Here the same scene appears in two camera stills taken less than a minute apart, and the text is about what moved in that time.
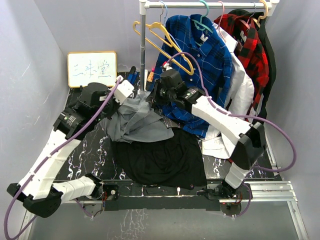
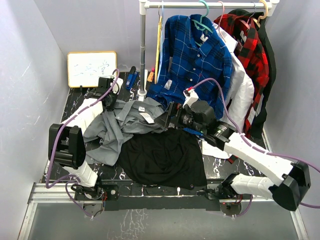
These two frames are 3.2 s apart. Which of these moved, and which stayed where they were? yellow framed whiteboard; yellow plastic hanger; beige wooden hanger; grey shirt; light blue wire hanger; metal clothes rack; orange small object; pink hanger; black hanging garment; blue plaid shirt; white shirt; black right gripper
Moved: grey shirt; light blue wire hanger; black right gripper; yellow plastic hanger
Stayed: white shirt; black hanging garment; blue plaid shirt; pink hanger; beige wooden hanger; yellow framed whiteboard; metal clothes rack; orange small object
